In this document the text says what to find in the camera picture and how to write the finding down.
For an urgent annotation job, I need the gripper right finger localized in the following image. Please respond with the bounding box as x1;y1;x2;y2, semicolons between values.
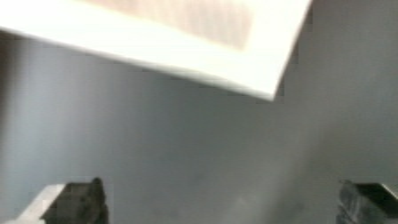
335;180;398;224

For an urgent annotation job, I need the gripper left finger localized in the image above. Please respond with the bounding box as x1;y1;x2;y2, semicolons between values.
13;176;109;224

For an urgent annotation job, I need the white drawer tray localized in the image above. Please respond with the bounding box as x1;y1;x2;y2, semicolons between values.
0;0;314;100

